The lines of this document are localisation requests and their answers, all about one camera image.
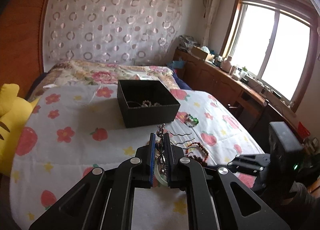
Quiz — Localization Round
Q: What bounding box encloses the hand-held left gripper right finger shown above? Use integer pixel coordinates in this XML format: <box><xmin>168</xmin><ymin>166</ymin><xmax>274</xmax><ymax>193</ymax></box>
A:
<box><xmin>164</xmin><ymin>132</ymin><xmax>292</xmax><ymax>230</ymax></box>

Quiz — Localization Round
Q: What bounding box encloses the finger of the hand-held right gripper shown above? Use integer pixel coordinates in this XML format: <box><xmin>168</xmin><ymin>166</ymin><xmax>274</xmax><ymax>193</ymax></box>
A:
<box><xmin>204</xmin><ymin>153</ymin><xmax>272</xmax><ymax>176</ymax></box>

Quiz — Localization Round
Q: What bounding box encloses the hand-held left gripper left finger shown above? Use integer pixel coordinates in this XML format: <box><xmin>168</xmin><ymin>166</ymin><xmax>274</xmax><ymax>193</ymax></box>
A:
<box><xmin>29</xmin><ymin>132</ymin><xmax>157</xmax><ymax>230</ymax></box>

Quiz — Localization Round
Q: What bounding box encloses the black jewelry box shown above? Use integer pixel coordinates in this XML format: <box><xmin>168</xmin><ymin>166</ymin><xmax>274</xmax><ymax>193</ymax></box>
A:
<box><xmin>117</xmin><ymin>80</ymin><xmax>181</xmax><ymax>128</ymax></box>

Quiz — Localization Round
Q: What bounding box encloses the person's right forearm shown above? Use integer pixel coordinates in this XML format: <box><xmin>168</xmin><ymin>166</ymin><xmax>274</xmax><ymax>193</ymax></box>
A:
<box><xmin>281</xmin><ymin>182</ymin><xmax>320</xmax><ymax>212</ymax></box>

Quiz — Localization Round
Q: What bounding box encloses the pale green jade bangle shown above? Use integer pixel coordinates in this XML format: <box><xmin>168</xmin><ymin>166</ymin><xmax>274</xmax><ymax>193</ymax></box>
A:
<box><xmin>153</xmin><ymin>163</ymin><xmax>168</xmax><ymax>187</ymax></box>

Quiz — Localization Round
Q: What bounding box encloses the wavy silver hairpin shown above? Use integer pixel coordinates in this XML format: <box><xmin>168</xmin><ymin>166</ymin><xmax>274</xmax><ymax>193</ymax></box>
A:
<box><xmin>167</xmin><ymin>131</ymin><xmax>193</xmax><ymax>141</ymax></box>
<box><xmin>173</xmin><ymin>140</ymin><xmax>195</xmax><ymax>147</ymax></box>

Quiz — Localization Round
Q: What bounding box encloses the white strawberry flower bedsheet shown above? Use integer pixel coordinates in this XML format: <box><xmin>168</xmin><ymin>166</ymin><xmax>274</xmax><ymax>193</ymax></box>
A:
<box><xmin>9</xmin><ymin>85</ymin><xmax>266</xmax><ymax>230</ymax></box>

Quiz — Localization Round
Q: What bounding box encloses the long wooden cabinet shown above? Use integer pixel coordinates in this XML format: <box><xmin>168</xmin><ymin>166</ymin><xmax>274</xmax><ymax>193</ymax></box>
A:
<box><xmin>173</xmin><ymin>48</ymin><xmax>309</xmax><ymax>143</ymax></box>

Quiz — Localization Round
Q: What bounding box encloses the blue cloth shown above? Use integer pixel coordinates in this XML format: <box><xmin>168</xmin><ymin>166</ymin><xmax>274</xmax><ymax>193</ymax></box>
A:
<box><xmin>167</xmin><ymin>60</ymin><xmax>193</xmax><ymax>91</ymax></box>

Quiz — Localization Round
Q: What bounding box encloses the white paper sheet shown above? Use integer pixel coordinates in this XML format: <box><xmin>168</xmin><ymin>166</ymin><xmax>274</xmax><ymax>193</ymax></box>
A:
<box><xmin>136</xmin><ymin>73</ymin><xmax>161</xmax><ymax>82</ymax></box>

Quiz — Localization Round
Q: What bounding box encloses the pink ceramic jar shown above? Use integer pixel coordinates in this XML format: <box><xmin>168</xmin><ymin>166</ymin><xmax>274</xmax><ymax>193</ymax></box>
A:
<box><xmin>221</xmin><ymin>56</ymin><xmax>233</xmax><ymax>73</ymax></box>

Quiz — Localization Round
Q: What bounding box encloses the floral quilt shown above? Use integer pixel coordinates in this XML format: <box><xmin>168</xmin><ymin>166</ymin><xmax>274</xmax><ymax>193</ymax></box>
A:
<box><xmin>27</xmin><ymin>60</ymin><xmax>181</xmax><ymax>101</ymax></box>

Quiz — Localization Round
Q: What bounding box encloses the wooden framed window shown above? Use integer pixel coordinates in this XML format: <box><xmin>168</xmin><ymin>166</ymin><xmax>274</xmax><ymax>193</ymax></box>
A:
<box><xmin>219</xmin><ymin>0</ymin><xmax>318</xmax><ymax>111</ymax></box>

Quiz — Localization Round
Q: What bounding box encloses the cardboard box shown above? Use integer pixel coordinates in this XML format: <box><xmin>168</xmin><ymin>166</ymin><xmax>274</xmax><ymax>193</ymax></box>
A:
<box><xmin>190</xmin><ymin>46</ymin><xmax>215</xmax><ymax>62</ymax></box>

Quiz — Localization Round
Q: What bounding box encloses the yellow plush toy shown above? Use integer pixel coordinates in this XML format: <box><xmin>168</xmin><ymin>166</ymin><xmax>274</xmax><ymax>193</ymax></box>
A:
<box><xmin>0</xmin><ymin>83</ymin><xmax>42</xmax><ymax>178</ymax></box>

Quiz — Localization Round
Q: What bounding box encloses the circle-patterned lace curtain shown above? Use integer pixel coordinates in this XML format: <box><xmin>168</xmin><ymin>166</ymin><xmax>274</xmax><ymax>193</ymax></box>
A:
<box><xmin>43</xmin><ymin>0</ymin><xmax>183</xmax><ymax>67</ymax></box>

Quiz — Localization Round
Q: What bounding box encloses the white window curtain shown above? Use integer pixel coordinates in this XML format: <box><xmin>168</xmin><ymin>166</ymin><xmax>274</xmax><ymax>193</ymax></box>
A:
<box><xmin>202</xmin><ymin>0</ymin><xmax>223</xmax><ymax>48</ymax></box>

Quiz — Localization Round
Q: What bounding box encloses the wooden wardrobe panel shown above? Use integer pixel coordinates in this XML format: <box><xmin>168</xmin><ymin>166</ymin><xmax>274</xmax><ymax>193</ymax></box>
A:
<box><xmin>0</xmin><ymin>0</ymin><xmax>61</xmax><ymax>101</ymax></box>

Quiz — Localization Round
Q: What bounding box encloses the brown wooden bead bracelet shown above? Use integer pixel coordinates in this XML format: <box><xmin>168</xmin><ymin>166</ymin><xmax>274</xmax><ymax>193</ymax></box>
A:
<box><xmin>187</xmin><ymin>145</ymin><xmax>208</xmax><ymax>168</ymax></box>

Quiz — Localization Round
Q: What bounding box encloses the red braided bracelet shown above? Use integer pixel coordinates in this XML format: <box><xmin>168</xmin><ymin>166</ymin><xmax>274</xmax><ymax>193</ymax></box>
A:
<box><xmin>185</xmin><ymin>142</ymin><xmax>209</xmax><ymax>163</ymax></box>

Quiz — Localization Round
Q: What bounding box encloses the green bead bracelet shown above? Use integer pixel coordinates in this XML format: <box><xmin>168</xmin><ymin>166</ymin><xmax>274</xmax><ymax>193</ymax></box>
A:
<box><xmin>184</xmin><ymin>113</ymin><xmax>200</xmax><ymax>128</ymax></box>

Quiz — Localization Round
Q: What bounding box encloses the light beaded bracelet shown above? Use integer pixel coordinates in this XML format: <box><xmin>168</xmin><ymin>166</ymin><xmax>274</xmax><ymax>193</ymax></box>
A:
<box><xmin>141</xmin><ymin>99</ymin><xmax>163</xmax><ymax>108</ymax></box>

